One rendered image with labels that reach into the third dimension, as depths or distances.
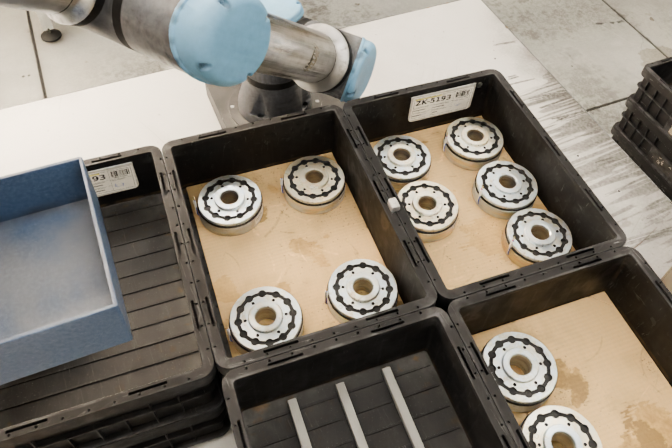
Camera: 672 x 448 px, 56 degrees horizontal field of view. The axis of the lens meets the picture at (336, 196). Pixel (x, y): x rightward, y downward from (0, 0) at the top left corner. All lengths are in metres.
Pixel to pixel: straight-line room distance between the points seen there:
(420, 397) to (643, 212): 0.66
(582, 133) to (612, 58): 1.47
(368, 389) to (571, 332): 0.31
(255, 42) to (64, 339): 0.39
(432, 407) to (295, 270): 0.28
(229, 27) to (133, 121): 0.70
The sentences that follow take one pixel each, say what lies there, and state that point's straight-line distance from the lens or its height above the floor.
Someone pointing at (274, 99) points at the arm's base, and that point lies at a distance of 1.25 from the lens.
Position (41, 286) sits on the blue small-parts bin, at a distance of 0.74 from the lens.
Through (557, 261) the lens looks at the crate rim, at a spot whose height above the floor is 0.93.
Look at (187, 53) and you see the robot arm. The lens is 0.75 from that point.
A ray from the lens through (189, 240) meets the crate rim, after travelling 0.91.
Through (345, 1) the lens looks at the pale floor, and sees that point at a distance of 2.94.
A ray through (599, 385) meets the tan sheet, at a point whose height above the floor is 0.83.
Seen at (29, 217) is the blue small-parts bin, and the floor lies 1.07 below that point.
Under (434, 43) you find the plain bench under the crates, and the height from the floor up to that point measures 0.70.
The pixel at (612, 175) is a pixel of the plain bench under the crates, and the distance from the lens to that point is 1.41.
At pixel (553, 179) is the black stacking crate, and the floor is 0.89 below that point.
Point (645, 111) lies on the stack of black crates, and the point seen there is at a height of 0.49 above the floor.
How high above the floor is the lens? 1.67
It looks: 51 degrees down
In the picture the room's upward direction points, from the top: 3 degrees clockwise
